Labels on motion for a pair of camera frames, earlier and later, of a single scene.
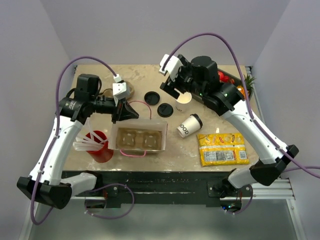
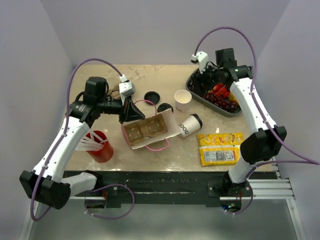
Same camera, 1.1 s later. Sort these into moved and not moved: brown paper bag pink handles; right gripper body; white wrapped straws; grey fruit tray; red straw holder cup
Moved: grey fruit tray; right gripper body; brown paper bag pink handles
Not moved: white wrapped straws; red straw holder cup
